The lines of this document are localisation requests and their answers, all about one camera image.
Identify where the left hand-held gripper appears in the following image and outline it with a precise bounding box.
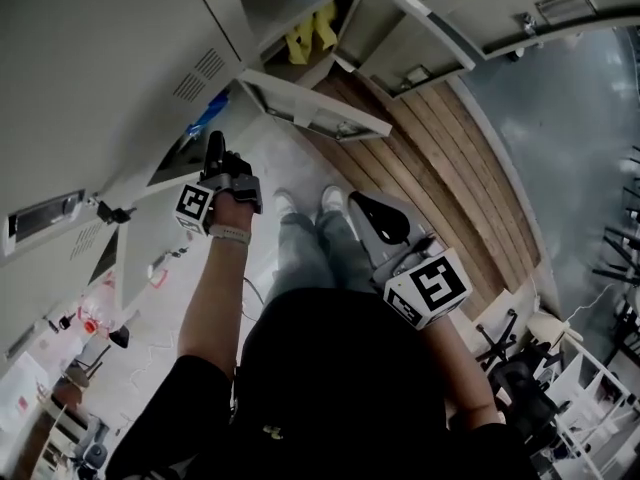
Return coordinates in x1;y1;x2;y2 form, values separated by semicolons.
173;131;264;237

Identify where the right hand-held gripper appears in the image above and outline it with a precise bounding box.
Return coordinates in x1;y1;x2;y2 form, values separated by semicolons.
348;191;473;330

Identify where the blue plastic bag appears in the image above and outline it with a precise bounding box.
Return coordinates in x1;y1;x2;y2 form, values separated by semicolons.
185;90;232;137

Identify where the grey metal locker cabinet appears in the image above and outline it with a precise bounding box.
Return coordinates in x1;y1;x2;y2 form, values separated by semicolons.
0;0;640;364

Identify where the yellow-green object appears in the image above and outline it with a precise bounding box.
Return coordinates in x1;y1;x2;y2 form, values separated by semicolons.
284;2;337;67

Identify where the person's right forearm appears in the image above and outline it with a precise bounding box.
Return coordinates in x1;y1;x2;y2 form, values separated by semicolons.
417;312;501;419

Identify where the person's left forearm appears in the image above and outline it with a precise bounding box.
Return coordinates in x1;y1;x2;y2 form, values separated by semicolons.
177;235;251;379

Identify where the open grey cabinet door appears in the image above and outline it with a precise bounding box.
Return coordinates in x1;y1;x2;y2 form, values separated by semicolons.
117;182;216;312
238;67;394;143
419;0;640;62
332;0;476;100

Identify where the person's left hand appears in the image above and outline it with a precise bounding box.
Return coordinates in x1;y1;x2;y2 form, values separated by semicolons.
212;195;251;229

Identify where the person's right leg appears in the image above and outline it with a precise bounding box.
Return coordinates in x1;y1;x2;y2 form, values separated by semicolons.
314;210;381;294

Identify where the person's leg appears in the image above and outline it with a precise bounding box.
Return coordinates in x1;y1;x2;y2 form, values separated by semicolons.
262;212;336;304
314;210;381;294

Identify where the person's right white shoe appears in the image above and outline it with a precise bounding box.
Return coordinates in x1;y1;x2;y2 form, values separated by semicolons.
319;183;347;214

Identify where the person's white shoe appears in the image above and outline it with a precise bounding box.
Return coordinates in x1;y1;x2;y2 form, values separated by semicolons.
273;187;300;219
319;183;347;214

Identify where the wooden plank platform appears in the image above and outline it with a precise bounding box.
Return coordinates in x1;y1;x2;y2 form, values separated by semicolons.
299;75;544;319

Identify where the beige wristwatch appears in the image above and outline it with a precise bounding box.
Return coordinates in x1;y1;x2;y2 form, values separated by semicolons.
207;222;252;247

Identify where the person's left white shoe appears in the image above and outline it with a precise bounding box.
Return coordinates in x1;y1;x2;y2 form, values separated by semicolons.
273;187;300;219

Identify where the person's left leg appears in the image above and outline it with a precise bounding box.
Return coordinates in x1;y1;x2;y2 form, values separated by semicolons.
262;212;336;304

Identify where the person's black shirt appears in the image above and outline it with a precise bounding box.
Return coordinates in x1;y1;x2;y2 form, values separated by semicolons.
104;287;541;480

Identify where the black office chair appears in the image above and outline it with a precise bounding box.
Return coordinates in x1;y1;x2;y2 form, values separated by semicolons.
474;307;566;449

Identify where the row of black chairs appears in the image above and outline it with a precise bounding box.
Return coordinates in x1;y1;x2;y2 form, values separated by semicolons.
592;157;640;289

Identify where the brown wooden chair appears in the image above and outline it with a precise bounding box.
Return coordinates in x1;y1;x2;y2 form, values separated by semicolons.
49;362;94;414

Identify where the white shelf unit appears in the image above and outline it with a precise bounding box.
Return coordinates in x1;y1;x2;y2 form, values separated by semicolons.
549;337;640;480

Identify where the white table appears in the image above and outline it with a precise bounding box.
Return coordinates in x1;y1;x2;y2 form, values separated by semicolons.
0;347;56;434

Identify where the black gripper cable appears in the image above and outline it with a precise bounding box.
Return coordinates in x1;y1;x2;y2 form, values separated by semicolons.
242;277;266;309

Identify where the chrome recessed door handle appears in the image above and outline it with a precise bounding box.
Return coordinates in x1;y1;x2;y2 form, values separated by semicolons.
4;190;85;257

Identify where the thin white cable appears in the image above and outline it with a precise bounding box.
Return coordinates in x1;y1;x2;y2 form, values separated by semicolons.
559;277;621;319

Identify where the white floor cable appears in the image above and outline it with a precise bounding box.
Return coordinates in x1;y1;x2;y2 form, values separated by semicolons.
127;332;176;384

